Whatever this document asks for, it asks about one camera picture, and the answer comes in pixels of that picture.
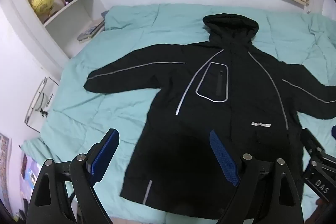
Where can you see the teal quilt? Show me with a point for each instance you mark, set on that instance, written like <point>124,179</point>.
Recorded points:
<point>118,29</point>

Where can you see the white bookshelf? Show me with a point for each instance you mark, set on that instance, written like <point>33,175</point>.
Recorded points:
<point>84,3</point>

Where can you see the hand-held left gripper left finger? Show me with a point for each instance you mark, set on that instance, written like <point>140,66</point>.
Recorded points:
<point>104,158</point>

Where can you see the wall poster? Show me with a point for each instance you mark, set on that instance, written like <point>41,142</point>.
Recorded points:
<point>4,161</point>

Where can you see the stack of flat books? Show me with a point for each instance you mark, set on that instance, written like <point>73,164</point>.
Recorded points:
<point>89,31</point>

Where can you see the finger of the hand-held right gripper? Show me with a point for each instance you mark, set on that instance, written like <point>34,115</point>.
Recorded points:
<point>311,141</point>

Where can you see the white framed board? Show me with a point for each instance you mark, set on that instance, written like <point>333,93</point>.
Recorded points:
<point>39,103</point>

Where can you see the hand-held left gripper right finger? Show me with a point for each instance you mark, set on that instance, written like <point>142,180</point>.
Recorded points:
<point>223,161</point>

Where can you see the black hooded jacket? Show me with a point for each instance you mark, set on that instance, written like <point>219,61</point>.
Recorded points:
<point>231,87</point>

